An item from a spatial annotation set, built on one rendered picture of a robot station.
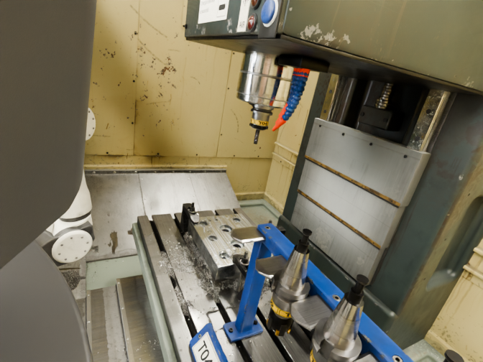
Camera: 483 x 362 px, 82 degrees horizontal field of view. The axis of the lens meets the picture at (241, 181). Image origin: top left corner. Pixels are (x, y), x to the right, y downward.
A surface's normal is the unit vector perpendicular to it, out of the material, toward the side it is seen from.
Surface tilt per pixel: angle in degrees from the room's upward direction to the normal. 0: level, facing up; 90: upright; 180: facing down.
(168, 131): 90
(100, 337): 8
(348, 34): 90
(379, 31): 90
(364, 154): 90
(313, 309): 0
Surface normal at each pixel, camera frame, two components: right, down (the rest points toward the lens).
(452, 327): -0.88, 0.03
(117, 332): 0.11, -0.96
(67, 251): 0.72, 0.37
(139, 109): 0.45, 0.40
